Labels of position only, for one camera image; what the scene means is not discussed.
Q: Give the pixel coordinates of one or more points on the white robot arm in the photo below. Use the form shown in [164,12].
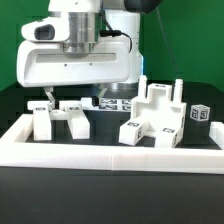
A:
[83,42]

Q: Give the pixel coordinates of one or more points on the white tagged block front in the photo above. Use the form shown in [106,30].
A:
[131,132]

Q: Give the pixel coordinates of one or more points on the white U-shaped border frame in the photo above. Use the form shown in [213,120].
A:
[16,151]

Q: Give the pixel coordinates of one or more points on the white flat tagged plank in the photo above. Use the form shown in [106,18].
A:
[107,104]

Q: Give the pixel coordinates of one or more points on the white tagged cube right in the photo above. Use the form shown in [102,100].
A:
[199,112]

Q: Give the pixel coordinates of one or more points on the white chair back part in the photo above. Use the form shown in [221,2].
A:
[70,111]

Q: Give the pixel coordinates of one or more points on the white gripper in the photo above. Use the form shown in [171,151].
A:
[43,62]

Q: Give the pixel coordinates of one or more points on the white chair seat part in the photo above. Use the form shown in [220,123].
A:
[161,105]

